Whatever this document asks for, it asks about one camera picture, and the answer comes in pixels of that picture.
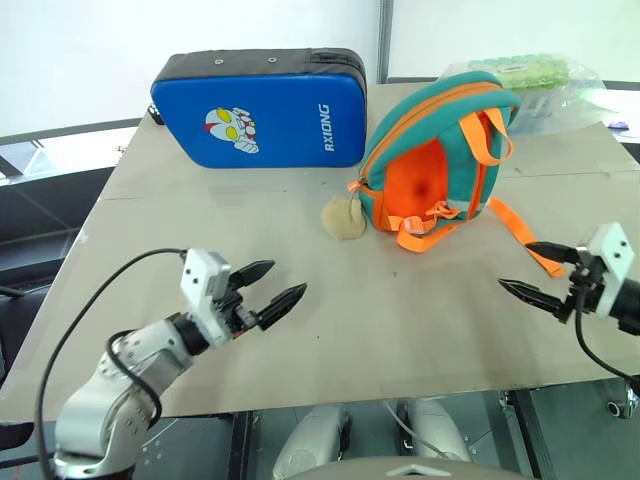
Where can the black table frame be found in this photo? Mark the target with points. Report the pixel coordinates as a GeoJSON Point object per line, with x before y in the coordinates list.
{"type": "Point", "coordinates": [242, 442]}

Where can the grey robot torso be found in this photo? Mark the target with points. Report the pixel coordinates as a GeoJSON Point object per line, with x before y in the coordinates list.
{"type": "Point", "coordinates": [405, 471]}

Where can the small purple item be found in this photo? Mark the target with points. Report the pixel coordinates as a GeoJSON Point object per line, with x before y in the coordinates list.
{"type": "Point", "coordinates": [621, 125]}

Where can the silver robot leg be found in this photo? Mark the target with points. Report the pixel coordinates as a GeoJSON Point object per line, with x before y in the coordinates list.
{"type": "Point", "coordinates": [435, 430]}
{"type": "Point", "coordinates": [310, 440]}

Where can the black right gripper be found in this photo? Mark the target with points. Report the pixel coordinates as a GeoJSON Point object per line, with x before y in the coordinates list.
{"type": "Point", "coordinates": [589, 287]}

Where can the silver left robot leg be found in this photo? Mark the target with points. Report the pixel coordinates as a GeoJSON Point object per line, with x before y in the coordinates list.
{"type": "Point", "coordinates": [310, 440]}

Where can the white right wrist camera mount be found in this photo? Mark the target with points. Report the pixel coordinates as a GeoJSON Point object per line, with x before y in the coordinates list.
{"type": "Point", "coordinates": [614, 250]}

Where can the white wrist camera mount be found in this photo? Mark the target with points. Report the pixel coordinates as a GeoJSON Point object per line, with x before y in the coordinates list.
{"type": "Point", "coordinates": [614, 250]}
{"type": "Point", "coordinates": [200, 280]}

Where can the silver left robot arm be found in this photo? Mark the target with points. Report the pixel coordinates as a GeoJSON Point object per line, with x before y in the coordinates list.
{"type": "Point", "coordinates": [145, 350]}

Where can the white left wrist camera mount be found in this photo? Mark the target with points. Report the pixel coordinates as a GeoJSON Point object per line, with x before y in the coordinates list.
{"type": "Point", "coordinates": [200, 280]}

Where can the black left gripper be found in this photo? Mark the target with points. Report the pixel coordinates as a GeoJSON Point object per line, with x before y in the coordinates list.
{"type": "Point", "coordinates": [239, 315]}

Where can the orange and teal backpack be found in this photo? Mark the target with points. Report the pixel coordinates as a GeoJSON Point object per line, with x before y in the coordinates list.
{"type": "Point", "coordinates": [430, 100]}

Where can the silver right robot leg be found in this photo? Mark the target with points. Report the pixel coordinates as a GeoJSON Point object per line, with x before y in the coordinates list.
{"type": "Point", "coordinates": [435, 430]}

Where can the blue cartoon print padded case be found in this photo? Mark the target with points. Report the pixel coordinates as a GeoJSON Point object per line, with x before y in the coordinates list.
{"type": "Point", "coordinates": [280, 115]}

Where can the clear plastic bag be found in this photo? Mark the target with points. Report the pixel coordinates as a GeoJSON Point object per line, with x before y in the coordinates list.
{"type": "Point", "coordinates": [575, 95]}

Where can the caster wheel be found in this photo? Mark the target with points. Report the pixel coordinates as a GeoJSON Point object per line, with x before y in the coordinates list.
{"type": "Point", "coordinates": [620, 404]}

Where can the small black object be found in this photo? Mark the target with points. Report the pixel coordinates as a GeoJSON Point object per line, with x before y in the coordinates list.
{"type": "Point", "coordinates": [154, 114]}

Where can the green tissue pack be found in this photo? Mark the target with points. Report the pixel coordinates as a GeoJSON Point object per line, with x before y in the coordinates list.
{"type": "Point", "coordinates": [520, 70]}

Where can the black vertical pole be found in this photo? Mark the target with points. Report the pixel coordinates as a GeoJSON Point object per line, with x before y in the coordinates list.
{"type": "Point", "coordinates": [382, 40]}

